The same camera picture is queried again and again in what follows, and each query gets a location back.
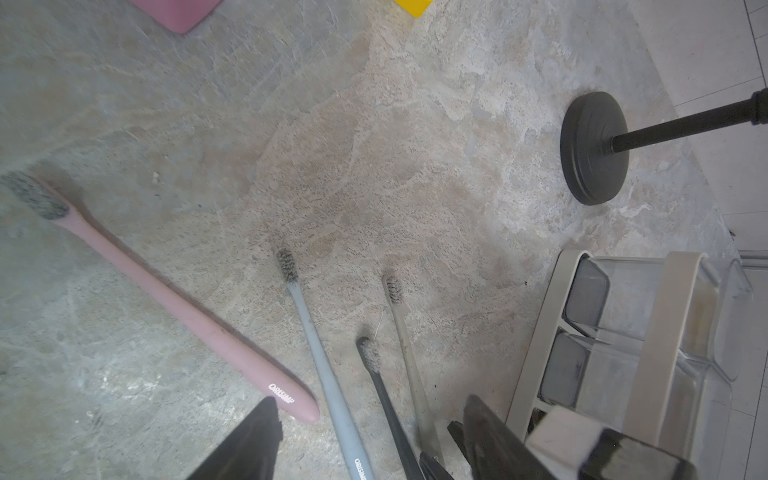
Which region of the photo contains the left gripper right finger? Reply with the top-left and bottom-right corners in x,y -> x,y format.
447,394 -> 555,480

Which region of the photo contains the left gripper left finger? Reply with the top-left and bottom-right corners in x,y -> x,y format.
188,397 -> 284,480

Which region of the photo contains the black toothbrush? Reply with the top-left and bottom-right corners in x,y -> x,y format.
356,336 -> 452,479

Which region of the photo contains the beige toothbrush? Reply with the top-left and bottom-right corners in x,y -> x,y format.
383,273 -> 444,464

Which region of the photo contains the pink toothbrush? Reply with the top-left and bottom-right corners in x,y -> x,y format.
1,172 -> 320,424

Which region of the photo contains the light blue toothbrush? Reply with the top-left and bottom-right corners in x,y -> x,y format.
276,249 -> 374,480

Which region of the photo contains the black microphone stand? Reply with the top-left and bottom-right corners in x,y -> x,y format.
560,88 -> 767,206

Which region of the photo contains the pink metronome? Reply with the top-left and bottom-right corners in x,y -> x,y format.
130,0 -> 221,34

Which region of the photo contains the yellow triangular block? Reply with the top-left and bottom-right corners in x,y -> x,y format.
395,0 -> 432,18

